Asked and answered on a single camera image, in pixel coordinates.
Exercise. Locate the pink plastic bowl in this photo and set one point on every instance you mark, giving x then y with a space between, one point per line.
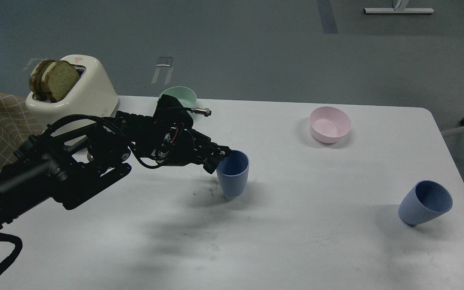
329 125

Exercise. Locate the white desk base foot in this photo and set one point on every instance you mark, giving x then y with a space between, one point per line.
399 7

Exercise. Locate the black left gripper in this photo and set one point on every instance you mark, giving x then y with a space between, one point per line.
183 147

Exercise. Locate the toast slice front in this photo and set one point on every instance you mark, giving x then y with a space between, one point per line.
58 79

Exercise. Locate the green plastic bowl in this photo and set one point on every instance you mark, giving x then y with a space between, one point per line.
186 96

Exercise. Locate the toast slice back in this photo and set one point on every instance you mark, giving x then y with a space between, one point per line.
36 77

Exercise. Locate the blue cup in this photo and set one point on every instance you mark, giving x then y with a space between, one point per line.
426 201
232 173

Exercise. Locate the metal floor bracket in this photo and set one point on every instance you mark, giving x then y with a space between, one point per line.
163 71

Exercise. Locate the cream white toaster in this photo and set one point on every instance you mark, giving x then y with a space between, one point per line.
93 94

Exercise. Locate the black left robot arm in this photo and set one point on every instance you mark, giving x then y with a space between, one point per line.
80 155

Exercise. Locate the toast slice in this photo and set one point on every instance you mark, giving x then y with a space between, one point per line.
36 77
58 79

